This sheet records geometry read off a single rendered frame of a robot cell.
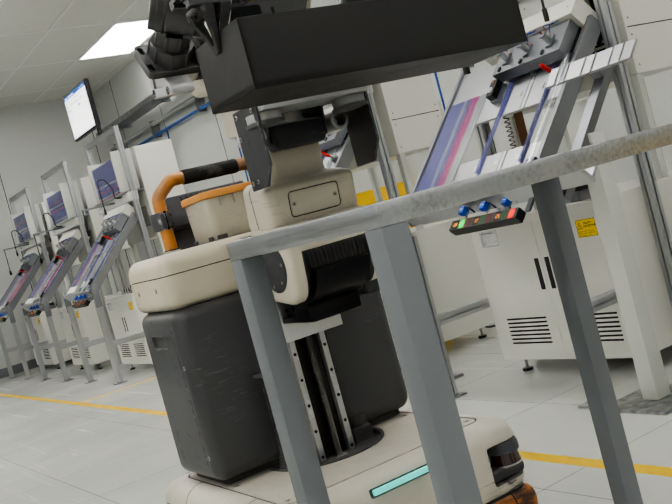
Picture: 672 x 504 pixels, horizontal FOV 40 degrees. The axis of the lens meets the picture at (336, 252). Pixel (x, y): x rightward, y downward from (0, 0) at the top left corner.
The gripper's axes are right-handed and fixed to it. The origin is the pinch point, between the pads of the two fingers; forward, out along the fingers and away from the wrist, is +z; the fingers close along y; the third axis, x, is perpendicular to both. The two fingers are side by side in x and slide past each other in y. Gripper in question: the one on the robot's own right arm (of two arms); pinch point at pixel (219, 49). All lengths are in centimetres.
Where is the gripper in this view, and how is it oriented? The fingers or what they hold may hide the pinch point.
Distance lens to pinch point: 153.1
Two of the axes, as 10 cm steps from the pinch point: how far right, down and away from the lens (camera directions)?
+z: 2.6, 9.7, 0.3
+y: 8.3, -2.4, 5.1
